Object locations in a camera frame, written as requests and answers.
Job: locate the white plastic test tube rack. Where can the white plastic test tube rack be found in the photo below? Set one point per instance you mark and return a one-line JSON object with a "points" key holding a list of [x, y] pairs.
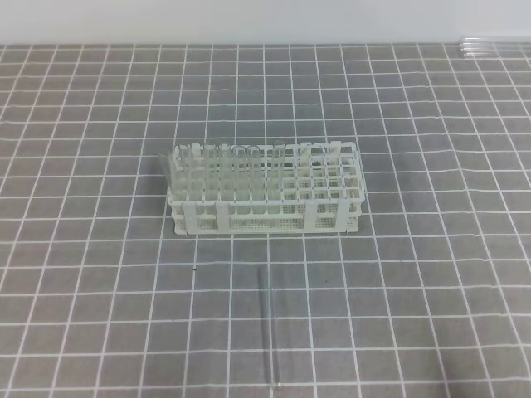
{"points": [[322, 190]]}

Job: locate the grey grid tablecloth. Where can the grey grid tablecloth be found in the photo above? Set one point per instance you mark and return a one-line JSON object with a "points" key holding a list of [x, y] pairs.
{"points": [[99, 297]]}

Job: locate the clear glass test tube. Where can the clear glass test tube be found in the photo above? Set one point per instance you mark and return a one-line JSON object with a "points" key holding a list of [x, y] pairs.
{"points": [[268, 320]]}

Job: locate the leaning glass tube rack left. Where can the leaning glass tube rack left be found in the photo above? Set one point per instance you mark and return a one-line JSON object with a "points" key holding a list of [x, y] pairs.
{"points": [[168, 166]]}

